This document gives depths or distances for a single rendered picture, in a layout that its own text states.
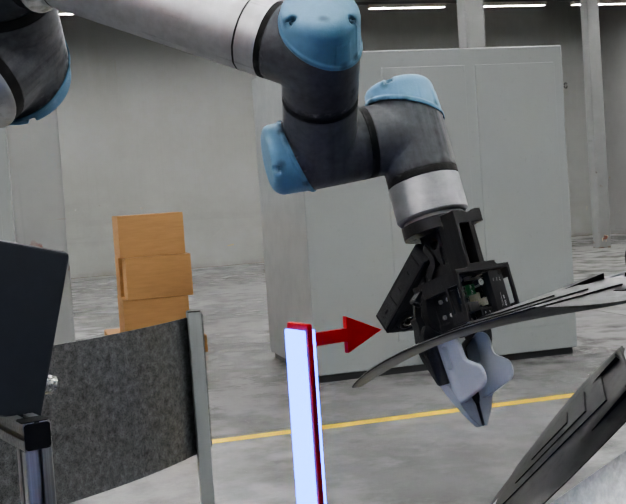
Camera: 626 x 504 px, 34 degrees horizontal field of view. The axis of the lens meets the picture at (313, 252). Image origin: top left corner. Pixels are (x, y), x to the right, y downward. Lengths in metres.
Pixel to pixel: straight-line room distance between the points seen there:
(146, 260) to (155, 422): 6.07
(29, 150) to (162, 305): 4.08
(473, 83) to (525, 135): 0.54
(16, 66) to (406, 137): 0.43
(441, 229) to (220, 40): 0.29
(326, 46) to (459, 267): 0.26
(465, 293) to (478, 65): 6.49
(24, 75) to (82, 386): 1.60
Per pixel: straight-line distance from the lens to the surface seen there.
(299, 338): 0.64
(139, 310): 8.94
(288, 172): 1.03
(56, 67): 1.22
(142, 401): 2.85
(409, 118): 1.06
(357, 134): 1.04
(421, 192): 1.04
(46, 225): 5.08
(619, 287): 0.82
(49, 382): 1.23
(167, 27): 1.02
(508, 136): 7.52
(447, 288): 1.01
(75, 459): 2.71
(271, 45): 0.96
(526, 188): 7.57
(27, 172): 5.08
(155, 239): 8.91
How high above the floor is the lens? 1.27
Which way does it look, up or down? 3 degrees down
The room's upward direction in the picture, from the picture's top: 4 degrees counter-clockwise
